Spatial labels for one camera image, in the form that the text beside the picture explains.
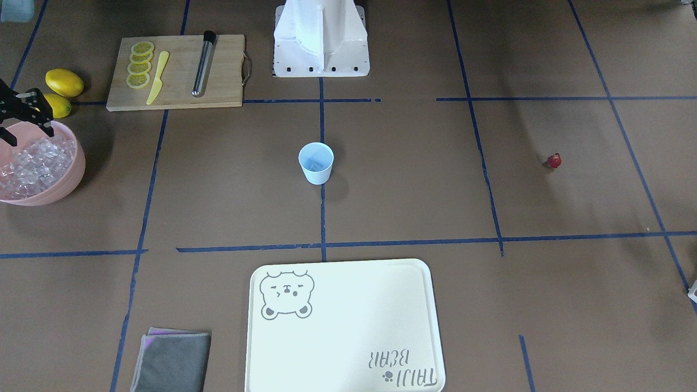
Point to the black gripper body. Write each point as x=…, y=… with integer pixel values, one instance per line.
x=22, y=107

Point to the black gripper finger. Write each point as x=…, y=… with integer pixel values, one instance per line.
x=44, y=117
x=8, y=137

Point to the clear ice cubes pile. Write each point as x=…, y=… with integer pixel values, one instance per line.
x=39, y=167

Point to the light blue paper cup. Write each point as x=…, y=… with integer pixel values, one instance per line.
x=316, y=160

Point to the pink bowl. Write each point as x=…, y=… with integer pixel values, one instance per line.
x=26, y=132

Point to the whole yellow lemon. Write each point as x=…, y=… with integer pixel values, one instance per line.
x=52, y=105
x=64, y=82

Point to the lemon slice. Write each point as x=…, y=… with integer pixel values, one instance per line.
x=142, y=48
x=140, y=68
x=141, y=58
x=138, y=81

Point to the yellow plastic knife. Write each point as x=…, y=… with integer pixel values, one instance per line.
x=157, y=82

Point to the wooden cutting board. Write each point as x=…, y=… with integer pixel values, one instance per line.
x=228, y=72

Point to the steel cylindrical rod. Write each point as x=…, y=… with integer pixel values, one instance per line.
x=207, y=49

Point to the folded grey cloth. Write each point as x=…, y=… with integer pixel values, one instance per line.
x=171, y=359

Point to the cream bear serving tray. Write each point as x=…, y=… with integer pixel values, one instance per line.
x=344, y=326

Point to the red strawberry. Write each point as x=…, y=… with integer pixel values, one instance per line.
x=554, y=161

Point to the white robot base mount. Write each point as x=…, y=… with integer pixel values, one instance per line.
x=320, y=39

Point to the white wire rack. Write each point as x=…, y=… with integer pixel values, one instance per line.
x=692, y=292

